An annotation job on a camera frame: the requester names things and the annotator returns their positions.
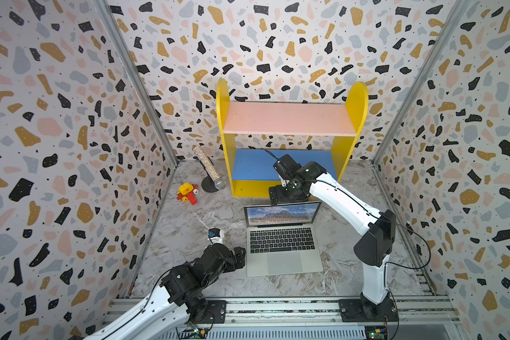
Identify silver laptop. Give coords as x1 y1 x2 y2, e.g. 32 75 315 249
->
244 201 323 277

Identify right circuit board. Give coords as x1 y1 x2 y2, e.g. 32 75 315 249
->
365 326 388 340

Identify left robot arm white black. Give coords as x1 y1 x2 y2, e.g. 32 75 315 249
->
87 243 246 339

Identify red yellow toy vehicle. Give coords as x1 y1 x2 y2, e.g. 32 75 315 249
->
177 183 199 205

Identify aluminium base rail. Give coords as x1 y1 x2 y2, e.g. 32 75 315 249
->
153 296 468 339

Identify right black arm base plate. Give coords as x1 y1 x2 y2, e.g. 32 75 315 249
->
338 296 399 323

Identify yellow shelf pink blue boards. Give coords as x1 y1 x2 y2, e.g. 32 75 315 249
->
216 79 369 198

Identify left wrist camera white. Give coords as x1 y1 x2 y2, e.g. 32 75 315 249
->
208 228 223 245

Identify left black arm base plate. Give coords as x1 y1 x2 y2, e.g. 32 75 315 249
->
186 298 228 324

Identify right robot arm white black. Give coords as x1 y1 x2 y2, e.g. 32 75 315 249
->
269 154 396 314

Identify left green circuit board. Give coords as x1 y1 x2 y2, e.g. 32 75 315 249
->
176 326 210 340

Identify glitter tube on black base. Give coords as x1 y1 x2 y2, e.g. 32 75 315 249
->
194 146 226 193

